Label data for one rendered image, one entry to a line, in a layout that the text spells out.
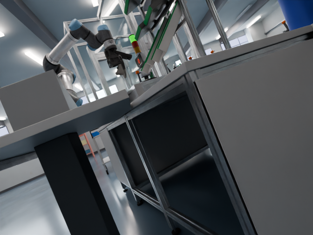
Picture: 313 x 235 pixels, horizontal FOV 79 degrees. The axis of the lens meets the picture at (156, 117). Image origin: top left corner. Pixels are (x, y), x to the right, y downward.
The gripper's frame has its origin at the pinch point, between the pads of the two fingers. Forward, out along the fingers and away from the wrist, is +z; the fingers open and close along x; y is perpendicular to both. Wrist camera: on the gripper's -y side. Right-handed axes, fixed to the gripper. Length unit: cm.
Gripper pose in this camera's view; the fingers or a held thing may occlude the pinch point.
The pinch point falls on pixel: (125, 75)
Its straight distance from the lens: 130.9
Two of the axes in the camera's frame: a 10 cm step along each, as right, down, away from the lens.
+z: 3.8, 9.2, 0.1
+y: -8.3, 3.5, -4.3
